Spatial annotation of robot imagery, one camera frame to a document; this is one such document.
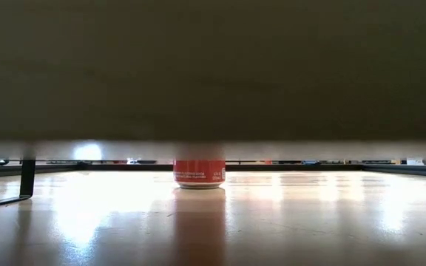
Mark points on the black aluminium table frame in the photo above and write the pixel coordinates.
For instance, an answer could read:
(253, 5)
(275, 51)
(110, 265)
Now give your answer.
(309, 167)

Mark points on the orange-red Fanta can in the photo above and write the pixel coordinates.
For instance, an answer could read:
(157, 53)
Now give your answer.
(199, 173)

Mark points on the wooden shelf black metal legs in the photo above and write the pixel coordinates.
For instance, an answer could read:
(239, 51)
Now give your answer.
(213, 74)

